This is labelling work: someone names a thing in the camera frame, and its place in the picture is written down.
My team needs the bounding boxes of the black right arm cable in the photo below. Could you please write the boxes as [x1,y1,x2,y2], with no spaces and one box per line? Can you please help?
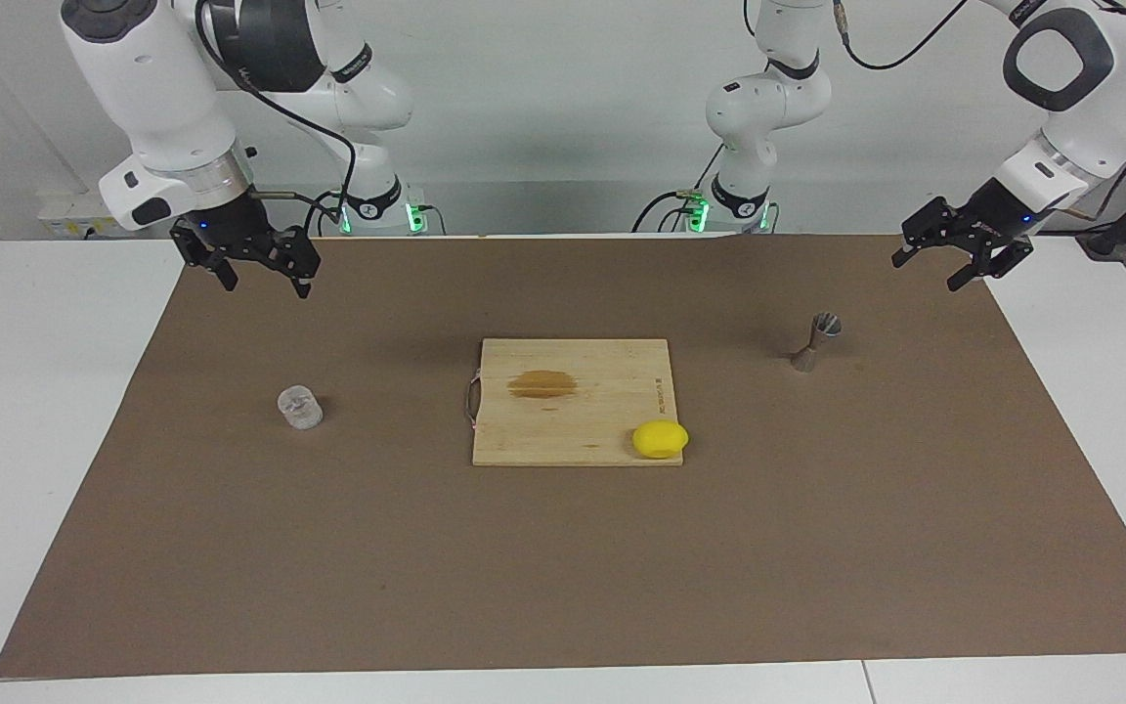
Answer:
[194,0,359,236]

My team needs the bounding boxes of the yellow lemon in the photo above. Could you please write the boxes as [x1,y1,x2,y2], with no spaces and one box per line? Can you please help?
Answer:
[632,420,690,460]

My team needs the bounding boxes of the black base cable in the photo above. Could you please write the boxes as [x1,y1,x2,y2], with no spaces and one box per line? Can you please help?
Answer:
[304,189,349,236]
[633,147,725,233]

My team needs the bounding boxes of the white power strip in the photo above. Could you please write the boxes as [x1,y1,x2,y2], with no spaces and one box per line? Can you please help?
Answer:
[38,191,124,239]

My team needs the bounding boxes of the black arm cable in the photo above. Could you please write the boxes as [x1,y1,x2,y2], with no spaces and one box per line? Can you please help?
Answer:
[194,0,359,236]
[745,0,1126,218]

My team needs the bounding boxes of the metal jigger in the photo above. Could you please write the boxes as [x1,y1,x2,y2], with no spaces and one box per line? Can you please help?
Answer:
[789,312,843,374]

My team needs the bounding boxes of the brown table mat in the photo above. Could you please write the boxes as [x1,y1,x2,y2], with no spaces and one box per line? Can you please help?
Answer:
[0,235,1126,679]

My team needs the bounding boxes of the wooden cutting board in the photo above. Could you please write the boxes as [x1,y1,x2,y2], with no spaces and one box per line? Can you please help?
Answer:
[465,338,684,467]

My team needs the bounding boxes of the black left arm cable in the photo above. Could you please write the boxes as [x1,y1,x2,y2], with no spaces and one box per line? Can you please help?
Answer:
[745,0,1126,218]

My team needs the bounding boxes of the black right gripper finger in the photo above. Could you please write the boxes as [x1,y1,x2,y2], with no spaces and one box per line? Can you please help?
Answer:
[270,227,322,299]
[194,249,238,291]

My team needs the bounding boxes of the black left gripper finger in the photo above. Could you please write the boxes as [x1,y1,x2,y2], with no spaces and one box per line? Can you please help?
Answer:
[892,198,963,268]
[947,240,1035,292]

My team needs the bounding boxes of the small clear glass cup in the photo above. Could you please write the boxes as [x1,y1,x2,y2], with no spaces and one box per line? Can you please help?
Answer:
[277,385,325,431]

